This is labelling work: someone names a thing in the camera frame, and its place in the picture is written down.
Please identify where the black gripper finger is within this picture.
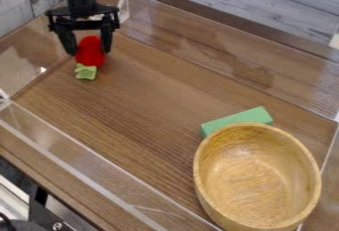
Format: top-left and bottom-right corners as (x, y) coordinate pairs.
(100, 25), (112, 54)
(59, 30), (77, 56)

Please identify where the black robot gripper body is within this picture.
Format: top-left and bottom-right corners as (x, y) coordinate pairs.
(44, 0), (121, 33)

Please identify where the red plush strawberry toy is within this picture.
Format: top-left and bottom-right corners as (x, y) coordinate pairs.
(73, 35), (107, 81)

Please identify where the green sponge block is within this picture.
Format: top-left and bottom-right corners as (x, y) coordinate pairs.
(200, 106), (273, 137)

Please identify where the wooden oval bowl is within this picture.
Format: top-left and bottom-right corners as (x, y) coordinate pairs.
(193, 122), (321, 231)

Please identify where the clear acrylic corner bracket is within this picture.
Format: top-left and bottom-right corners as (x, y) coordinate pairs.
(116, 0), (129, 23)

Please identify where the clear acrylic front wall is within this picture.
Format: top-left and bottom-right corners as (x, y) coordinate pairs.
(0, 101), (221, 231)

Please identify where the black metal table frame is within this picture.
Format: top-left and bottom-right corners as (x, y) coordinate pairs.
(28, 186), (95, 231)

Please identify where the black cable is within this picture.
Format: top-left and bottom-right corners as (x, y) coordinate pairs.
(0, 209), (15, 224)

